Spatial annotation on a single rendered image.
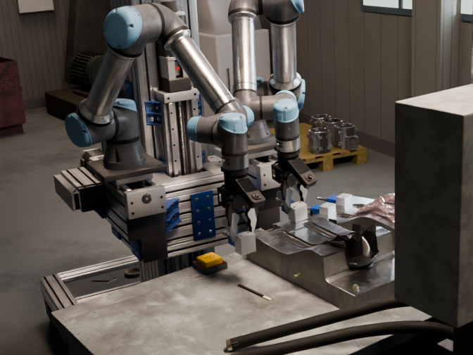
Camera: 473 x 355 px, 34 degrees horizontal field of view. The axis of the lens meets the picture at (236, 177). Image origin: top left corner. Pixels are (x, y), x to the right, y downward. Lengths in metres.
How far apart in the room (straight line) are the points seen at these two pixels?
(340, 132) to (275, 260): 3.77
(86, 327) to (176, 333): 0.25
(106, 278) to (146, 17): 1.84
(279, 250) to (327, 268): 0.21
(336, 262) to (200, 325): 0.41
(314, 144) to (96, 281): 2.63
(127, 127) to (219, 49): 4.48
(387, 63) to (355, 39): 0.45
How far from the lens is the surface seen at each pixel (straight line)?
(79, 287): 3.78
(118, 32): 2.28
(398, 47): 6.06
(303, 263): 2.18
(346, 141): 6.01
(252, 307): 2.13
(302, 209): 2.44
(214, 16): 7.13
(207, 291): 2.24
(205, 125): 2.15
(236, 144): 2.10
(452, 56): 5.48
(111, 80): 2.39
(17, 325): 4.01
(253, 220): 2.20
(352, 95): 6.63
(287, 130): 2.30
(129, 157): 2.62
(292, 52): 2.68
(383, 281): 2.12
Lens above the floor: 1.78
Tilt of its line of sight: 18 degrees down
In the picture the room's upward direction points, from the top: 4 degrees counter-clockwise
